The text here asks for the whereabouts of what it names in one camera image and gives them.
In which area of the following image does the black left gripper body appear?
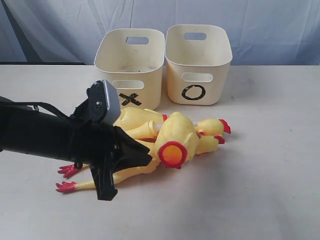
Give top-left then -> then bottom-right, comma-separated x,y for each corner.
67,99 -> 120,175

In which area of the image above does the whole rubber chicken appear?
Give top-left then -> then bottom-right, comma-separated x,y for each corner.
55,139 -> 161,194
57,107 -> 168,179

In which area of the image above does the headless yellow chicken body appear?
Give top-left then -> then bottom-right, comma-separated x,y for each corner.
147,112 -> 200,172

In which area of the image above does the broken chicken head with tube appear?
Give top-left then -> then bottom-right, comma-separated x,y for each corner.
140,118 -> 231,148

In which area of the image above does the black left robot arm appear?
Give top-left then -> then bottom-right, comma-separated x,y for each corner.
0,98 -> 152,201

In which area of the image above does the whole rubber chicken front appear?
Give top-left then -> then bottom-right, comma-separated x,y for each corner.
55,139 -> 161,194

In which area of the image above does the cream bin with X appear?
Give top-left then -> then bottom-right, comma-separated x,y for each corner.
94,28 -> 165,110

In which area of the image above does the cream bin with O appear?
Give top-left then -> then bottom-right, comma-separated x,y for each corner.
165,24 -> 233,106

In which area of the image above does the white backdrop curtain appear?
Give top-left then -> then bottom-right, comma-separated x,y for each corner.
0,0 -> 320,65

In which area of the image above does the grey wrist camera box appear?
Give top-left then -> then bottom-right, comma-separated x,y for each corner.
87,79 -> 121,126

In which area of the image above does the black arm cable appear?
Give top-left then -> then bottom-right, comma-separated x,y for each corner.
22,101 -> 76,121

